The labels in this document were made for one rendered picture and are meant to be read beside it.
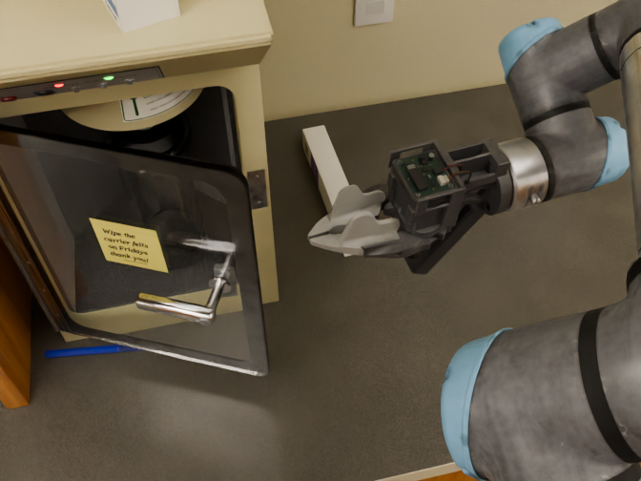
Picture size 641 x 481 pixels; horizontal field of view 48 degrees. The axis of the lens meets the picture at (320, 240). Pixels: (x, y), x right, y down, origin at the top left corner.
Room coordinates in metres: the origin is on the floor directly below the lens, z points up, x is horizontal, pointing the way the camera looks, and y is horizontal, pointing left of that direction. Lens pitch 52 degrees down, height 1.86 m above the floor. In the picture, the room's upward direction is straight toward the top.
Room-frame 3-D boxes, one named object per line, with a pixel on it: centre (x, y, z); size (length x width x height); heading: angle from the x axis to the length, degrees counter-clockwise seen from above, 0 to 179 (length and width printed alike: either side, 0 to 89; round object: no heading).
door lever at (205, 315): (0.44, 0.15, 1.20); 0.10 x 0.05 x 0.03; 76
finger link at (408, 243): (0.47, -0.08, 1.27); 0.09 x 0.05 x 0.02; 110
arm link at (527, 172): (0.53, -0.21, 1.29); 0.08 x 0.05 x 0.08; 20
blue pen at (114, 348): (0.51, 0.33, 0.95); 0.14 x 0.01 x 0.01; 95
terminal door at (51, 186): (0.48, 0.22, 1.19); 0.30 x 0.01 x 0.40; 76
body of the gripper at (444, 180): (0.51, -0.13, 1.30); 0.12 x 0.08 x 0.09; 110
